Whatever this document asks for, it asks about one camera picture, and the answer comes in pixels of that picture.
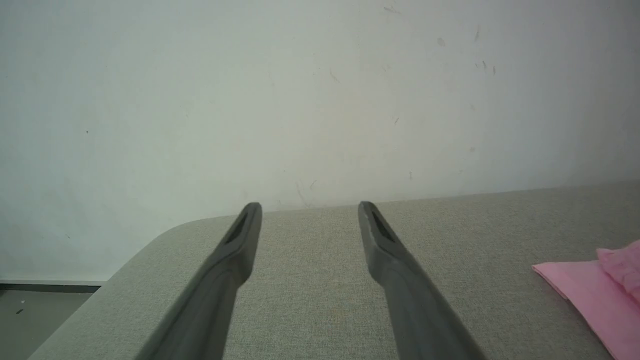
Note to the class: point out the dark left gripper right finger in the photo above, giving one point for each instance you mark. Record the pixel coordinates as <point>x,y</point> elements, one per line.
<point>415,315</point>

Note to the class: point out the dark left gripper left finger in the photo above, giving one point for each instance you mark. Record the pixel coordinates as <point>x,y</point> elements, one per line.
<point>210,310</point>

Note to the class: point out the pink cloth garment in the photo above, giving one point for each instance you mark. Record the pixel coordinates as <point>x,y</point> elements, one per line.
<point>600,295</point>

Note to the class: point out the dark wall baseboard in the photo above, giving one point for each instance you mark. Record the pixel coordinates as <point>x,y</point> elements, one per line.
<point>50,288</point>

